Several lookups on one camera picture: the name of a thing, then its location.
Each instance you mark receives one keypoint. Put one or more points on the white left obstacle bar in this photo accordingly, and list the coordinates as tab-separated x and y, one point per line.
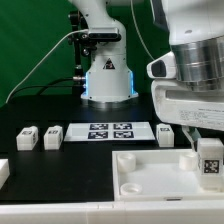
4	171

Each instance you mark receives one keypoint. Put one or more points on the black camera stand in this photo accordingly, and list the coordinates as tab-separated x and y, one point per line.
82	46

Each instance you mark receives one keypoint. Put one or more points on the white front obstacle bar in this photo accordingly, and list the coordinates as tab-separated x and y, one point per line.
163	212

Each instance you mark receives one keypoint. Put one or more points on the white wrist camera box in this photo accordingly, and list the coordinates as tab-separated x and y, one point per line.
163	68

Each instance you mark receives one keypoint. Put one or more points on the white square tabletop part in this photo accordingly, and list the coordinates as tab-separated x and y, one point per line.
160	175

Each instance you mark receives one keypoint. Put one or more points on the white obstacle bar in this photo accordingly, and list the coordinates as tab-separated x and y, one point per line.
163	212
4	171

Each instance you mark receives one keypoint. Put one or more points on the white fiducial marker plate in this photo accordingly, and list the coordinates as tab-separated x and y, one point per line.
118	131

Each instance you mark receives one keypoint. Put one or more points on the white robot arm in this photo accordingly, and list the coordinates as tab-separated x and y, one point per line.
188	82

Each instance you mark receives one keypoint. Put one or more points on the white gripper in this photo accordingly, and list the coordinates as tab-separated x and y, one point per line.
175	104

